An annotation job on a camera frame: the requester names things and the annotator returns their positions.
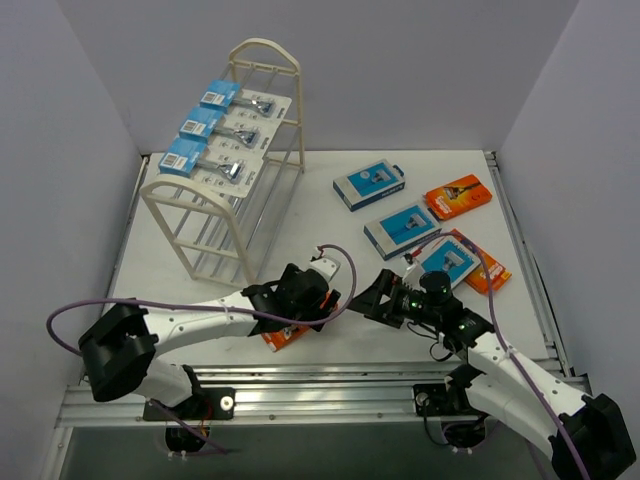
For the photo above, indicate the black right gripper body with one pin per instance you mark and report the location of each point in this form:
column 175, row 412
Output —
column 388, row 298

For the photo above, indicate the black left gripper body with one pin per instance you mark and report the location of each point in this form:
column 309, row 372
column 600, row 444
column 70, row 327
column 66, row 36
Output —
column 323, row 304

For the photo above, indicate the orange Gillette Fusion box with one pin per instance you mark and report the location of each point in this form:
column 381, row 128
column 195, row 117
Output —
column 278, row 340

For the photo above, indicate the blue Gillette razor blister pack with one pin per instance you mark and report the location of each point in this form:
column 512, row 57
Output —
column 232, row 99

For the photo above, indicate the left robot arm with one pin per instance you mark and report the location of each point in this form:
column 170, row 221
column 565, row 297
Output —
column 122, row 351

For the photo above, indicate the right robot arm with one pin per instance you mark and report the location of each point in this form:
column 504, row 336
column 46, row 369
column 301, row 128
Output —
column 584, row 437

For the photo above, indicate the cream metal-rod shelf rack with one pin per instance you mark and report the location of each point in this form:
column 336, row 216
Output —
column 223, row 239

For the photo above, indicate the blue harry's box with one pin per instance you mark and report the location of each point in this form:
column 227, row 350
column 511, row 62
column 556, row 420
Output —
column 450, row 256
column 369, row 184
column 395, row 233

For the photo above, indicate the lower blue Harry's box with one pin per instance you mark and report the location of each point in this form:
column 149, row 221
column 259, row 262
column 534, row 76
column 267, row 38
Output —
column 395, row 233

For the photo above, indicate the upper blue Harry's box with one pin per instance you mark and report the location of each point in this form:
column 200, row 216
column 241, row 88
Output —
column 369, row 184

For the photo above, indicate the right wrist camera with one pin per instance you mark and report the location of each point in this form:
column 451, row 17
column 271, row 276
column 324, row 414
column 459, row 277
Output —
column 415, row 269

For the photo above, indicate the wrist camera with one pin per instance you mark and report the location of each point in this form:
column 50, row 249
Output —
column 415, row 269
column 325, row 266

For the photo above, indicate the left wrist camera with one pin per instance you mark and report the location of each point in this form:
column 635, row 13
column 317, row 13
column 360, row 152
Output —
column 325, row 266

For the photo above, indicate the aluminium rail frame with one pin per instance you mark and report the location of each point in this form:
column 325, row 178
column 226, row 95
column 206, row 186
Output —
column 356, row 370

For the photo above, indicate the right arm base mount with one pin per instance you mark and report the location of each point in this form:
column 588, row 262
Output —
column 435, row 400

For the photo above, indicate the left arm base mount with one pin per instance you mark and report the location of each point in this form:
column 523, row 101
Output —
column 217, row 403

